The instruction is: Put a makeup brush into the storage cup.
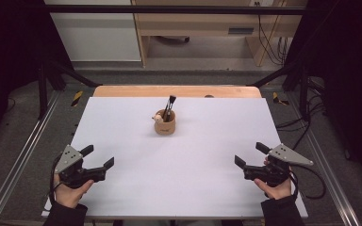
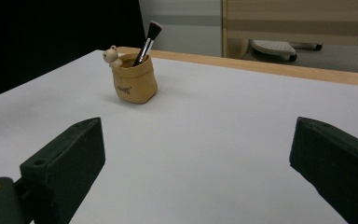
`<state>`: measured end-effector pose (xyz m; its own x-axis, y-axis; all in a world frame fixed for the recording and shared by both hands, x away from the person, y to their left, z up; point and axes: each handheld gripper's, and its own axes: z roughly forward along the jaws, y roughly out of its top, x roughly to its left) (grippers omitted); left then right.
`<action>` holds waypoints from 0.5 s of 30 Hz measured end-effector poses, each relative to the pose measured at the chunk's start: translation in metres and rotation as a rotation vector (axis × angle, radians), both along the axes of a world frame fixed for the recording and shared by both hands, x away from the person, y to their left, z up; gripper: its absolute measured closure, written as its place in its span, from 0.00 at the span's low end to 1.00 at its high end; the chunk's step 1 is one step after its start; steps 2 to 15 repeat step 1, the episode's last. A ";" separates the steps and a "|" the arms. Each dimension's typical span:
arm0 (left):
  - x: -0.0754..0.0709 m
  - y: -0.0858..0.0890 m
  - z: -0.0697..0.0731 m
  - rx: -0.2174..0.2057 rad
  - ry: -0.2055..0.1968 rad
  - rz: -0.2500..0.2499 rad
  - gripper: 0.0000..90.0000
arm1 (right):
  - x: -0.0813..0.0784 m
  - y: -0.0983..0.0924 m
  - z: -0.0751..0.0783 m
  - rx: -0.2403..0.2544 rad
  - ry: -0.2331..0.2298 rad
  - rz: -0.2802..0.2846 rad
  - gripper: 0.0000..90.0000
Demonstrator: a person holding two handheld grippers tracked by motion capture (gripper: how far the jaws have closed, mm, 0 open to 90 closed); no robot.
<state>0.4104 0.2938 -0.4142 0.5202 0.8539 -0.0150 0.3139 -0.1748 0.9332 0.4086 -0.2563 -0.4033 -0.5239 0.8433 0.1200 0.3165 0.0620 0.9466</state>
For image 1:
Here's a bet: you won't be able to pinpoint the tan brush holder pot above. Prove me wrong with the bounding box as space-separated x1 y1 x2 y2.
152 108 176 137

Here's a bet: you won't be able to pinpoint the hand-held gripper cable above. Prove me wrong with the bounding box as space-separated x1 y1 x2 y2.
290 164 327 201
48 154 62 205

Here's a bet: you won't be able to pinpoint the white table sheet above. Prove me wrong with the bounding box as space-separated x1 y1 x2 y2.
41 96 309 218

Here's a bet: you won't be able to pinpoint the black metal stand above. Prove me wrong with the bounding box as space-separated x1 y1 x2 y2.
248 60 311 121
37 59 103 121

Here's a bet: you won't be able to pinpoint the aluminium floor rail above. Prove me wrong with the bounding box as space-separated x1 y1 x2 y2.
0 90 61 226
287 92 362 226

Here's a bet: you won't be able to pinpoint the person's left hand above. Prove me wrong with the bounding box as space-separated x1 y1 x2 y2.
52 173 94 209

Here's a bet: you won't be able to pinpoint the dark curtain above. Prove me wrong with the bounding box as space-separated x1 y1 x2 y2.
284 0 362 196
0 0 74 152

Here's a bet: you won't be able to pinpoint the thin black makeup brush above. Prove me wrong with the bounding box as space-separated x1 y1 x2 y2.
162 98 172 120

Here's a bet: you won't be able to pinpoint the grey drawer handle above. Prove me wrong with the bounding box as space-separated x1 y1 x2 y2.
228 27 255 35

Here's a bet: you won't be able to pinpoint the yellow black tape marker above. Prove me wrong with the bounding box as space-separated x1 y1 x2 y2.
271 91 290 106
71 90 85 107

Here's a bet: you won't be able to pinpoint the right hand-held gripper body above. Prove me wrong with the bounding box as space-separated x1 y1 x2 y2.
243 143 315 187

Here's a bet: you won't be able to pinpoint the right hand-held gripper cable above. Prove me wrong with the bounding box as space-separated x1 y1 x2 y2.
290 164 327 201

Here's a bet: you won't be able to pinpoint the black wide-head makeup brush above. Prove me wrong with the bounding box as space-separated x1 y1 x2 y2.
165 94 177 122

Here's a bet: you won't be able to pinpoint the black hanging cables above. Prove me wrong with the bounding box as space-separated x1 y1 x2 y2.
254 1 291 66

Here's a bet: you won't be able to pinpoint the left hand-held gripper cable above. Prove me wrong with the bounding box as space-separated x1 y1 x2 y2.
48 154 62 205

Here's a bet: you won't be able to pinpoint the white cabinet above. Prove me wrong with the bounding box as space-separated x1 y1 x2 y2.
42 0 142 62

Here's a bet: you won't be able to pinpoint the light wooden table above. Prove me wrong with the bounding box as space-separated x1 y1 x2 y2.
92 85 262 99

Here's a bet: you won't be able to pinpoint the person's right hand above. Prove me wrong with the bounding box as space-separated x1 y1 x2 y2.
254 157 293 201

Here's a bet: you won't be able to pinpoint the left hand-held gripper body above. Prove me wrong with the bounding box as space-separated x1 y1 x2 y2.
54 144 107 189

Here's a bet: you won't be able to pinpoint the light wooden desk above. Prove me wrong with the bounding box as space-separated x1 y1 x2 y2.
131 0 307 68

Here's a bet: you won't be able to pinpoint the black horizontal frame bar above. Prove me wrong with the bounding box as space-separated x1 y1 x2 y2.
41 4 307 15

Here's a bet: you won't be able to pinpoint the black floor cables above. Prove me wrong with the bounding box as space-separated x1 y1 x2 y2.
275 76 326 149

